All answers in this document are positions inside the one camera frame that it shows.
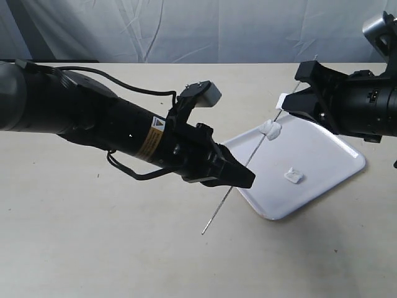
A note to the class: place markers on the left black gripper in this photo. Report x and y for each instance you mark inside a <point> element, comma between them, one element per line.
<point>191,151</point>

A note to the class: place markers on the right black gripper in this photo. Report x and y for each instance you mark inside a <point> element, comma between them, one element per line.
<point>344,104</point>

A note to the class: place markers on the thin metal skewer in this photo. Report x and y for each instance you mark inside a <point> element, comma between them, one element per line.
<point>246,164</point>

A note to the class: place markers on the white foam piece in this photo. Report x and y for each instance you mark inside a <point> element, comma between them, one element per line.
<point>270,129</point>
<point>294,176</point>
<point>280,101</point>

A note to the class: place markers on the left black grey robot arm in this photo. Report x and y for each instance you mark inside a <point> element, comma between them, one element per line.
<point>67,102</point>

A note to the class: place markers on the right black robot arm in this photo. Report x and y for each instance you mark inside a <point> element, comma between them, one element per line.
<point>388,103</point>

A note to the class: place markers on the white rectangular plastic tray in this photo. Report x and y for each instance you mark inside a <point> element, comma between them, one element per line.
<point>325,159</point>

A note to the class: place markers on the grey fabric backdrop curtain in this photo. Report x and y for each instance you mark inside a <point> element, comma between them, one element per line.
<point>189,31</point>

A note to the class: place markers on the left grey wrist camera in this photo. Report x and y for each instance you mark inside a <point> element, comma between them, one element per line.
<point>203,94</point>

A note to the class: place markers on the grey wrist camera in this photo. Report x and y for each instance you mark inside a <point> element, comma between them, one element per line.
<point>380,31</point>
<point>203,94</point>

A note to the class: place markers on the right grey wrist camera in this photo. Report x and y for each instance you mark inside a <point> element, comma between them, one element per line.
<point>380,31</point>

